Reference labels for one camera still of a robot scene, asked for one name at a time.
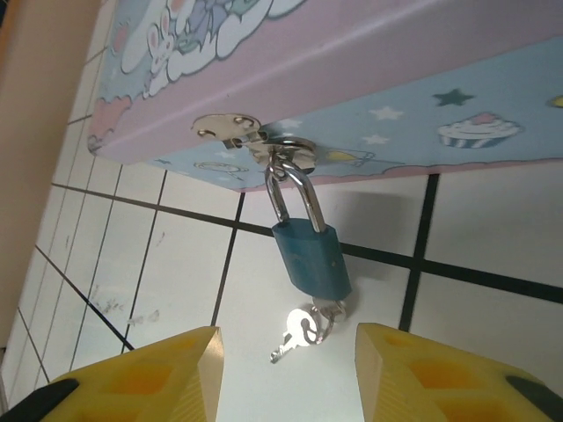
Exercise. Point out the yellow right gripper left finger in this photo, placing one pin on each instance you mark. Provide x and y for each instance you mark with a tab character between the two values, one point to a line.
145	378

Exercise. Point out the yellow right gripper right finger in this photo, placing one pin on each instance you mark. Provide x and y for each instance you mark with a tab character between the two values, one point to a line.
440	378

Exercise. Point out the teal padlock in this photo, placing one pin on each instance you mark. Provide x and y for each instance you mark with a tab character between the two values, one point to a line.
312	259

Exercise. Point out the silver spare key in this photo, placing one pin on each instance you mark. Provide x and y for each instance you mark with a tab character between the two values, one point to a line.
295	327

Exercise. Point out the silver tin box hasp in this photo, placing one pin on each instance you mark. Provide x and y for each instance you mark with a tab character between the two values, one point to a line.
233	127

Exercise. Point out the clear plastic zip bag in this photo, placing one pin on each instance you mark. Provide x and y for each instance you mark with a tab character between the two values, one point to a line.
352	66

